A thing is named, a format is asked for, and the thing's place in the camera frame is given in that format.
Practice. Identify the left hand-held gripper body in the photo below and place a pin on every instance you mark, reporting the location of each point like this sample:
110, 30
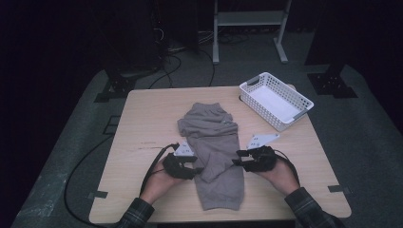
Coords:
174, 167

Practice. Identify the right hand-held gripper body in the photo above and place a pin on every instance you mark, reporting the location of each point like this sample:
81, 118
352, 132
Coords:
263, 160

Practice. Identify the grey shorts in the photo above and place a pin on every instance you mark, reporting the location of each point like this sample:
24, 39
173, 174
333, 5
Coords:
215, 139

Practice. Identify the white plastic basket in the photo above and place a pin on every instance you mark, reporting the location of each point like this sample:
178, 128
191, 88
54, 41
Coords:
275, 103

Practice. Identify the person's left hand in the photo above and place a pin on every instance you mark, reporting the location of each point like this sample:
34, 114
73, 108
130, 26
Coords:
157, 186

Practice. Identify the person's right hand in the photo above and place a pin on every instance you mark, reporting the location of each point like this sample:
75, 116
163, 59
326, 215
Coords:
283, 179

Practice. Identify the grey tape strip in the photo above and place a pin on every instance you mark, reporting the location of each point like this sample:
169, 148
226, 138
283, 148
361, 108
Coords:
98, 194
339, 189

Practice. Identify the black stand base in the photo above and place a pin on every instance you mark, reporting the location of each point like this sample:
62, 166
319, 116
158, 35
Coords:
331, 85
118, 86

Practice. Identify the dark equipment cabinet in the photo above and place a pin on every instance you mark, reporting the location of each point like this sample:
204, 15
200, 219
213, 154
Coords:
133, 38

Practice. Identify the white metal stand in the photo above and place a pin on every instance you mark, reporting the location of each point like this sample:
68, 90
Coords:
247, 18

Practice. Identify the black floor socket frame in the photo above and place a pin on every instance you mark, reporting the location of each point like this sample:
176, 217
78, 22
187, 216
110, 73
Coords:
107, 132

